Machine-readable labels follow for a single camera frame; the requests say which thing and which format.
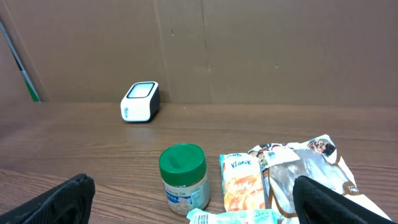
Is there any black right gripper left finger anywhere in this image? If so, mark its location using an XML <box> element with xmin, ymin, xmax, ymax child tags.
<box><xmin>1</xmin><ymin>174</ymin><xmax>95</xmax><ymax>224</ymax></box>

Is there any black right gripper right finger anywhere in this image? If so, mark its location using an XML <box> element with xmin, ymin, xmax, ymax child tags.
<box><xmin>293</xmin><ymin>175</ymin><xmax>395</xmax><ymax>224</ymax></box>

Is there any brown white snack pouch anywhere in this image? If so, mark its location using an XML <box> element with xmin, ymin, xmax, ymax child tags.
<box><xmin>248</xmin><ymin>134</ymin><xmax>389</xmax><ymax>223</ymax></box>

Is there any teal tissue pack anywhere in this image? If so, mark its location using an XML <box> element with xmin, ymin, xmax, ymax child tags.
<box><xmin>187</xmin><ymin>208</ymin><xmax>277</xmax><ymax>224</ymax></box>

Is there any orange tissue pack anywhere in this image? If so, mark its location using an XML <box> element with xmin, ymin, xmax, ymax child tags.
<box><xmin>220</xmin><ymin>153</ymin><xmax>266</xmax><ymax>212</ymax></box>

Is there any green capped bottle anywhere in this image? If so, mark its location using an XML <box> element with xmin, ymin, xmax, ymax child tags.
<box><xmin>159</xmin><ymin>143</ymin><xmax>211</xmax><ymax>215</ymax></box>

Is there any white barcode scanner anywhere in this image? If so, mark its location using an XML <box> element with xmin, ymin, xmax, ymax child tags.
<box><xmin>120</xmin><ymin>82</ymin><xmax>160</xmax><ymax>123</ymax></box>

